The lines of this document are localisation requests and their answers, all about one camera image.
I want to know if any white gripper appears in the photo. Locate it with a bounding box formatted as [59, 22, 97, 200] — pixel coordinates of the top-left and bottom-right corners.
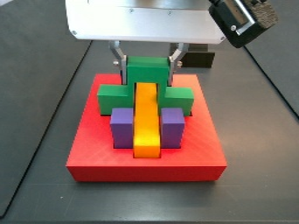
[65, 0, 225, 85]

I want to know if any green stepped block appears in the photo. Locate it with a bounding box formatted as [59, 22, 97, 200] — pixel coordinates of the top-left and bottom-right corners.
[97, 56, 193, 116]

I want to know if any black angle fixture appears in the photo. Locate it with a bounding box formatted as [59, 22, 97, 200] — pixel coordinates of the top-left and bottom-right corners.
[181, 44, 214, 68]

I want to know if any red base board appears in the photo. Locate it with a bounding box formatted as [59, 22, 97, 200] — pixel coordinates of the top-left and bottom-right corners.
[66, 74, 226, 182]

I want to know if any yellow long bar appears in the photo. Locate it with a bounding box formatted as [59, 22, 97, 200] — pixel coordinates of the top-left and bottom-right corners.
[133, 83, 160, 158]

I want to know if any purple right post block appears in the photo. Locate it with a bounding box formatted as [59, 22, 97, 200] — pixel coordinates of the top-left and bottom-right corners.
[161, 108, 184, 149]

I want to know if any purple post block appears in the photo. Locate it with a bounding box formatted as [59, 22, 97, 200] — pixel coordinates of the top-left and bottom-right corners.
[161, 108, 184, 149]
[109, 108, 133, 149]

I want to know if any purple left post block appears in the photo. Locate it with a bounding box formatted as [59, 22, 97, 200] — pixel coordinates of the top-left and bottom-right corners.
[109, 108, 133, 149]

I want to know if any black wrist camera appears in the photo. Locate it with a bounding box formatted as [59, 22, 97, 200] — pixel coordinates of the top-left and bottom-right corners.
[209, 0, 277, 48]

